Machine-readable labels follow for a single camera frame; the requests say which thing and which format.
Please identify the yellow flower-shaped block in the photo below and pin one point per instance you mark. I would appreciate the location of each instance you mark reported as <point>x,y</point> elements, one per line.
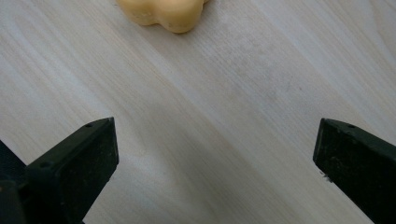
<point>165,12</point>

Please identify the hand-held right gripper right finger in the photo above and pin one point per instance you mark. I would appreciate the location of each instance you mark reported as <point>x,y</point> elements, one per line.
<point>361,165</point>

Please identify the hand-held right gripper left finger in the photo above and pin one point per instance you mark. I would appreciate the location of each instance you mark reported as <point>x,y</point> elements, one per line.
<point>71,168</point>

